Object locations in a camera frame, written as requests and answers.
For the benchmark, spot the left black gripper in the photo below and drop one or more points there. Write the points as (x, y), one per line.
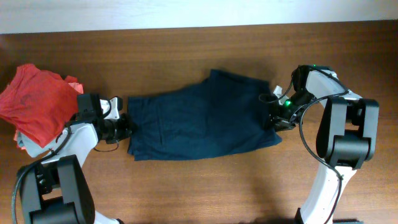
(127, 127)

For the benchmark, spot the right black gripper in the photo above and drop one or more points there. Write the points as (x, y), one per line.
(278, 118)

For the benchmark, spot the dark blue shorts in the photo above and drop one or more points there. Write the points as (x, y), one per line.
(220, 116)

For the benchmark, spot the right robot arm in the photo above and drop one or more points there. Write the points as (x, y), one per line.
(346, 137)

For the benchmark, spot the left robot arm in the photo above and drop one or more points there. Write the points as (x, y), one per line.
(53, 189)

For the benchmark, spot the red folded shirt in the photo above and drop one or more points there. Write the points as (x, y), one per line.
(38, 103)

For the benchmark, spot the grey folded shirt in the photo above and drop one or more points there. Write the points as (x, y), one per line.
(32, 148)

